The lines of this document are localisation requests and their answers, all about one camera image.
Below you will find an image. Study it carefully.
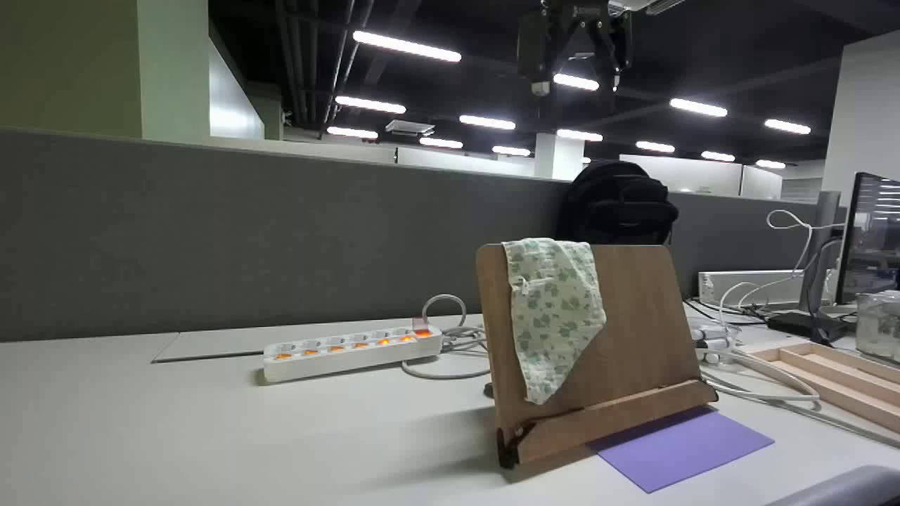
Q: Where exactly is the black monitor base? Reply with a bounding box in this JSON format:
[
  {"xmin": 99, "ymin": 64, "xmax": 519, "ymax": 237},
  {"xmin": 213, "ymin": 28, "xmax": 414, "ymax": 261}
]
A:
[{"xmin": 765, "ymin": 309, "xmax": 854, "ymax": 350}]

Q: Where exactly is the grey power strip cord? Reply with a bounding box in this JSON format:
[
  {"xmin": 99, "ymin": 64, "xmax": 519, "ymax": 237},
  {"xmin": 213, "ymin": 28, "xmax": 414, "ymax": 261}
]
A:
[{"xmin": 149, "ymin": 345, "xmax": 267, "ymax": 368}]

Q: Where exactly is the white rectangular box device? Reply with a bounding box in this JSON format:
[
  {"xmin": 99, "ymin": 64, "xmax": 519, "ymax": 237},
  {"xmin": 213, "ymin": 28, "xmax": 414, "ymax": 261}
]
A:
[{"xmin": 694, "ymin": 267, "xmax": 809, "ymax": 313}]

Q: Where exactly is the black backpack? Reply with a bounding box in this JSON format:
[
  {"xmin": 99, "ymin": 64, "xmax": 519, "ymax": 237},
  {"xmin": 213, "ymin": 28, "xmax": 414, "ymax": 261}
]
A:
[{"xmin": 553, "ymin": 161, "xmax": 681, "ymax": 248}]

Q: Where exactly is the looped white cable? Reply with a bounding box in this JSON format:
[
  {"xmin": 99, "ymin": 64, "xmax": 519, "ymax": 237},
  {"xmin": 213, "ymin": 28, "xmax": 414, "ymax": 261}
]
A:
[{"xmin": 761, "ymin": 206, "xmax": 845, "ymax": 275}]

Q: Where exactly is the light wooden tray frame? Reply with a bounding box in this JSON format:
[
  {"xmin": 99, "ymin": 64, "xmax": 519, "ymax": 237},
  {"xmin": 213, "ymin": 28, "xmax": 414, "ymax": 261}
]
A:
[{"xmin": 748, "ymin": 340, "xmax": 900, "ymax": 435}]

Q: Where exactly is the white green floral cloth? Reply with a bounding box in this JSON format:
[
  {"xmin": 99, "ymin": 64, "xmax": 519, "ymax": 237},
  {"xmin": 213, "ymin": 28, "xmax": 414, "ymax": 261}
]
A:
[{"xmin": 501, "ymin": 237, "xmax": 609, "ymax": 407}]

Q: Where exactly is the grey partition panel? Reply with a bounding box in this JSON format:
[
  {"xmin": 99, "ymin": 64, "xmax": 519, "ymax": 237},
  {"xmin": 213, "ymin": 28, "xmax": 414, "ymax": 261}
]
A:
[{"xmin": 0, "ymin": 126, "xmax": 841, "ymax": 343}]

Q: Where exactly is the grey monitor stand post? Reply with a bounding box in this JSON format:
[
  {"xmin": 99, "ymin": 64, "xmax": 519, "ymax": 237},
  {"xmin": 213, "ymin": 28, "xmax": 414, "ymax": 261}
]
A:
[{"xmin": 799, "ymin": 188, "xmax": 845, "ymax": 317}]

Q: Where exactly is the thick white cable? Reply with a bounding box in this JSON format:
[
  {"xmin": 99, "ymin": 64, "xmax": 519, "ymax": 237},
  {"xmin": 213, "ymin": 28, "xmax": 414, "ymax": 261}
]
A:
[{"xmin": 696, "ymin": 345, "xmax": 827, "ymax": 416}]

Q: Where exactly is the grey rounded object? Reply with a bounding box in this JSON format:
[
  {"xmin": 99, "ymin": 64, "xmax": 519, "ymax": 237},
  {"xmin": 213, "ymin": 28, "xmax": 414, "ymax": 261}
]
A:
[{"xmin": 765, "ymin": 465, "xmax": 900, "ymax": 506}]

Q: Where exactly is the clear plastic box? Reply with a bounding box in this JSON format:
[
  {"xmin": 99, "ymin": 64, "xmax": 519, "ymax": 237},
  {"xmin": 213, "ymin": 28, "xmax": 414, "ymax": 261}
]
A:
[{"xmin": 852, "ymin": 286, "xmax": 900, "ymax": 367}]

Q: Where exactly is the black computer monitor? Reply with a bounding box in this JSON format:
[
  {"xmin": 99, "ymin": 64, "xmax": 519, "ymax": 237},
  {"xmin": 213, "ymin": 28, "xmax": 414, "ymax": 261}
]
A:
[{"xmin": 831, "ymin": 173, "xmax": 900, "ymax": 307}]

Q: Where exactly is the white power strip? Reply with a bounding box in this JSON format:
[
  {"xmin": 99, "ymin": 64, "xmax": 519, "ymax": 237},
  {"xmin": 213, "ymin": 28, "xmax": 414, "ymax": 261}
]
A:
[{"xmin": 259, "ymin": 322, "xmax": 445, "ymax": 386}]

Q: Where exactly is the coiled white cable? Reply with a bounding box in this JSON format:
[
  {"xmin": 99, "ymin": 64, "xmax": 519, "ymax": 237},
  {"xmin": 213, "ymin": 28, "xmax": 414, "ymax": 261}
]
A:
[{"xmin": 398, "ymin": 289, "xmax": 495, "ymax": 383}]

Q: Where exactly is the purple paper sheet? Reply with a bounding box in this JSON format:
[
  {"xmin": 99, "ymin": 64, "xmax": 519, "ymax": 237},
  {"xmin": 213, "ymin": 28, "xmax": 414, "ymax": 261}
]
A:
[{"xmin": 592, "ymin": 407, "xmax": 777, "ymax": 497}]

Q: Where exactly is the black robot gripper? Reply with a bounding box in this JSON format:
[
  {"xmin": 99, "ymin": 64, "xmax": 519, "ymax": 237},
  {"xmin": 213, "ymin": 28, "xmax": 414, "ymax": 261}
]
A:
[{"xmin": 515, "ymin": 0, "xmax": 636, "ymax": 101}]

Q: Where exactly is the long ceiling light tube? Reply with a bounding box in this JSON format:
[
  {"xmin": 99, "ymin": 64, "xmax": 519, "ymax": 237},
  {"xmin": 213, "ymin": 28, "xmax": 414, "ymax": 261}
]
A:
[{"xmin": 348, "ymin": 28, "xmax": 467, "ymax": 69}]

